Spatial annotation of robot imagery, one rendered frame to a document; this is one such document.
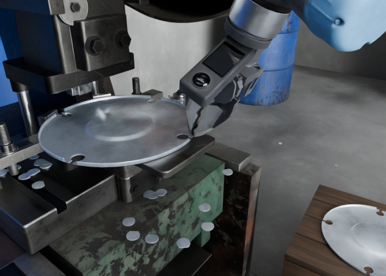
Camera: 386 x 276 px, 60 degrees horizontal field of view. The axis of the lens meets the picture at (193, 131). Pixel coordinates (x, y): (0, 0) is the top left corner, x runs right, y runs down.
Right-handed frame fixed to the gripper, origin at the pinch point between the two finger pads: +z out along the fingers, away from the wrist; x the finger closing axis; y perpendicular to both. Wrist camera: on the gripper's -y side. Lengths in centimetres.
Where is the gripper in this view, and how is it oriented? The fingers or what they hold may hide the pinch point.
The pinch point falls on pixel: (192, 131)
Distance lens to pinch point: 58.7
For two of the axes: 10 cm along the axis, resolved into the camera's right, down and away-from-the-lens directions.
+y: 5.8, -3.7, 7.3
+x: -7.4, -6.2, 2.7
